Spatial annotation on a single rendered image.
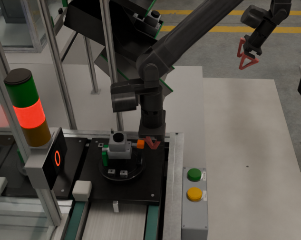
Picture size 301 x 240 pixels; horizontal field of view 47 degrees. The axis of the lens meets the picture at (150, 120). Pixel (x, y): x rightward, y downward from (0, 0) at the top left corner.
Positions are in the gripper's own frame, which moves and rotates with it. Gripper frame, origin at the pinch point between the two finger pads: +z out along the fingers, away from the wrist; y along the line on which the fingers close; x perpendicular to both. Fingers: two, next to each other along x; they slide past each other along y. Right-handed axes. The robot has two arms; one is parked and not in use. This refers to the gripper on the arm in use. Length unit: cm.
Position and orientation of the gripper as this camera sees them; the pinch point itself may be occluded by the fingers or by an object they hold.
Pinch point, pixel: (153, 146)
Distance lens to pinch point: 96.5
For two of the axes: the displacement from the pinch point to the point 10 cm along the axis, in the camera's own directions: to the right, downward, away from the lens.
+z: 0.4, 7.6, 6.5
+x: 10.0, 0.3, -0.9
